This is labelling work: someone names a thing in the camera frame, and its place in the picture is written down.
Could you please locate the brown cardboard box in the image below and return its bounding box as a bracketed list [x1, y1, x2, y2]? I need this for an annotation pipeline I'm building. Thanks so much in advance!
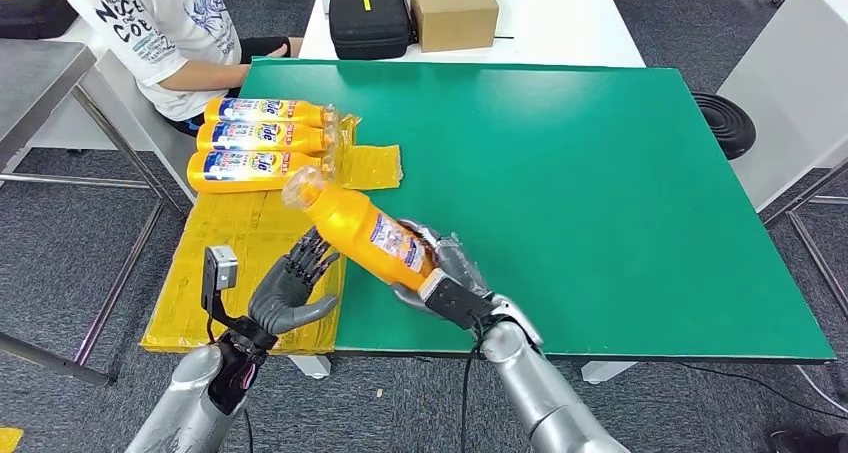
[408, 0, 500, 54]

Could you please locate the black carrying case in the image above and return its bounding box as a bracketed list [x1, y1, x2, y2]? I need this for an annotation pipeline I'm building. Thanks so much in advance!
[328, 0, 416, 62]
[0, 0, 79, 41]

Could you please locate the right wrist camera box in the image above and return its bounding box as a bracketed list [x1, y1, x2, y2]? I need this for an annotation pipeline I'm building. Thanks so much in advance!
[418, 269, 496, 332]

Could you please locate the black floor object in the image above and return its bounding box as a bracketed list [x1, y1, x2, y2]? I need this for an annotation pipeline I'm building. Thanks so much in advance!
[768, 430, 848, 453]

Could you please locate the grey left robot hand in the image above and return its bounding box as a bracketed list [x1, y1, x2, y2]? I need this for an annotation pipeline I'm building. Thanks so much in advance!
[248, 226, 341, 337]

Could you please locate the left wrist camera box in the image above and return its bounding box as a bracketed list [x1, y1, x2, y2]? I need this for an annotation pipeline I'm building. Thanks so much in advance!
[200, 244, 240, 320]

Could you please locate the white bench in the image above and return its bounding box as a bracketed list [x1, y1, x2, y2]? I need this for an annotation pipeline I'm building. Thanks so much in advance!
[92, 49, 207, 206]

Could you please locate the person's left hand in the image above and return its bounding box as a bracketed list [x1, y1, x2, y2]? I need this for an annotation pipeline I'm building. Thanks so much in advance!
[264, 36, 306, 59]

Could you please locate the white table foot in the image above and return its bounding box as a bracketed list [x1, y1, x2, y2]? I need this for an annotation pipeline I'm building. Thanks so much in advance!
[581, 362, 637, 386]
[288, 355, 333, 382]

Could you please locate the black floor cable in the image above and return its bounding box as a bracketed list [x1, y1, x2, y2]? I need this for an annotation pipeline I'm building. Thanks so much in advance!
[682, 363, 848, 428]

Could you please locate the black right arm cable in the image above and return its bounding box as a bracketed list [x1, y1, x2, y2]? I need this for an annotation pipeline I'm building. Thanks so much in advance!
[458, 314, 488, 453]

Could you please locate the white floor cable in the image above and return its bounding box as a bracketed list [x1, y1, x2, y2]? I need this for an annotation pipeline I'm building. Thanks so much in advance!
[793, 367, 848, 419]

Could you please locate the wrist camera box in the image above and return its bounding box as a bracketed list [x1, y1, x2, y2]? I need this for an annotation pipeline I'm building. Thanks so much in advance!
[418, 269, 496, 332]
[200, 244, 240, 320]

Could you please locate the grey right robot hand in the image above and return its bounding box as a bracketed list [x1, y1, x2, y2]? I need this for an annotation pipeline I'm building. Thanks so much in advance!
[390, 219, 495, 320]

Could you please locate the white table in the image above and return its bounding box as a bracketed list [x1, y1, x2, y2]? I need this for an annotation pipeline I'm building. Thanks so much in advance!
[298, 0, 647, 70]
[715, 0, 848, 322]

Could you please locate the steel table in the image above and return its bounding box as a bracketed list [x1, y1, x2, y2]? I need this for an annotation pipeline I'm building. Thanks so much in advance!
[0, 39, 190, 390]

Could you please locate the green table board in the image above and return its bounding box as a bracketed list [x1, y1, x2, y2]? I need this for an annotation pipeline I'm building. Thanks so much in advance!
[221, 57, 836, 365]

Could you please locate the orange detergent bottle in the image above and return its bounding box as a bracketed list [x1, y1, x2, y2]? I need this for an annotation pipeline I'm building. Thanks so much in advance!
[203, 97, 339, 131]
[186, 149, 336, 194]
[281, 166, 439, 294]
[195, 119, 339, 155]

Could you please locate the yellow plastic sheet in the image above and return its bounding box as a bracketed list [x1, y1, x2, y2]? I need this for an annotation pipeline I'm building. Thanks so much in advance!
[139, 113, 403, 357]

